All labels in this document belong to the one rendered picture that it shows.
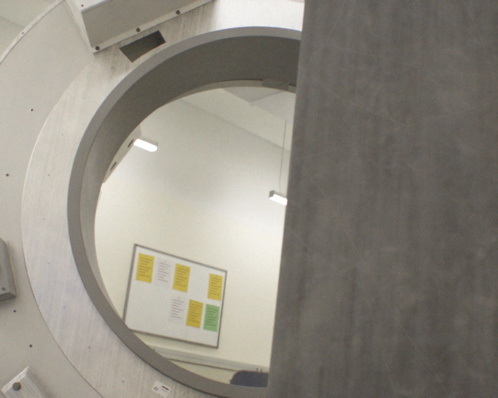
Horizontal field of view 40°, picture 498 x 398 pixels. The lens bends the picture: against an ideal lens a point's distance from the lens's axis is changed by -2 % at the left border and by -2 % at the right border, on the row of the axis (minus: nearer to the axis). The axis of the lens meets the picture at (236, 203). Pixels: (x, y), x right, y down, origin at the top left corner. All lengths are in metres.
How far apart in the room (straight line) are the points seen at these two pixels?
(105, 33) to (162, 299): 6.16
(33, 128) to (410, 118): 1.11
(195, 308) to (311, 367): 7.37
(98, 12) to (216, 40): 0.27
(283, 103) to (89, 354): 5.23
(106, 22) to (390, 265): 1.14
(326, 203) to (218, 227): 7.68
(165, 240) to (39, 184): 6.25
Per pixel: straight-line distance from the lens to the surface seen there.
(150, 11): 1.64
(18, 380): 1.44
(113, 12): 1.58
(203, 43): 1.59
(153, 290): 7.58
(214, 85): 2.07
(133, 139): 1.89
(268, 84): 1.99
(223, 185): 8.42
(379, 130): 0.62
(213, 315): 8.08
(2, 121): 1.62
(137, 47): 1.73
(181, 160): 8.07
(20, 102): 1.63
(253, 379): 6.00
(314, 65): 0.64
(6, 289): 1.44
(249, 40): 1.62
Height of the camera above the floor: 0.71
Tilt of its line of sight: 17 degrees up
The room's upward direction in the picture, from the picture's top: 7 degrees clockwise
